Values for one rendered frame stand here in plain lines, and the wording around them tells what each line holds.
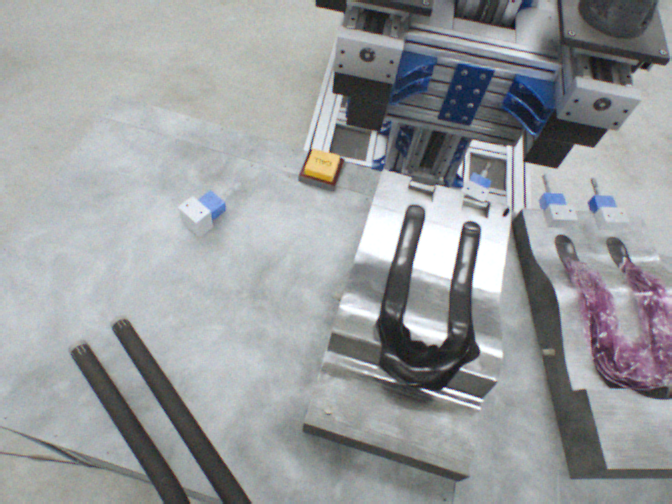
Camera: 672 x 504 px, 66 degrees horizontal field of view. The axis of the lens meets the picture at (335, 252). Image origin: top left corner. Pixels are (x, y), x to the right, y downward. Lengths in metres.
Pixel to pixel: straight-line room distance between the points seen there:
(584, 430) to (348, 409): 0.37
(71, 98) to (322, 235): 1.72
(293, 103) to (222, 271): 1.53
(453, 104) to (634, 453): 0.86
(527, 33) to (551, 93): 0.16
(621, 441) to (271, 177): 0.78
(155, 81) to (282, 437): 1.95
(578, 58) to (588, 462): 0.81
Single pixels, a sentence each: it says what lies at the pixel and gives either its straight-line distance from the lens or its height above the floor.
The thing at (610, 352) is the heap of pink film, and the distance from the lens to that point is 0.98.
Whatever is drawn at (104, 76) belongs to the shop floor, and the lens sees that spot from 2.62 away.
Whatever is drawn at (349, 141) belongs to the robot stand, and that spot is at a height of 0.21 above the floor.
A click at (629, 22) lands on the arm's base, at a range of 1.29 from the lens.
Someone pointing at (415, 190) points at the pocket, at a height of 0.86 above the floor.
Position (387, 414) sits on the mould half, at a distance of 0.84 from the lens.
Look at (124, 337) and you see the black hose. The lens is 0.92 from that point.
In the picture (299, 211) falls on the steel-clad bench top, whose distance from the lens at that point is 1.06.
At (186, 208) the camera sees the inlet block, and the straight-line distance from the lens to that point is 1.01.
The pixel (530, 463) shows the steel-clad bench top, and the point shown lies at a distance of 0.97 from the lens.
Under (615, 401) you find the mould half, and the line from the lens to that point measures 0.94.
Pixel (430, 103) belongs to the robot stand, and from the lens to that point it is 1.38.
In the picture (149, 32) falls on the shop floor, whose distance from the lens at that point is 2.82.
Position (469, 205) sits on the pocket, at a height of 0.87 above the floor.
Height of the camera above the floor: 1.66
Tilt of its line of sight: 59 degrees down
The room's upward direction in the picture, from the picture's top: 12 degrees clockwise
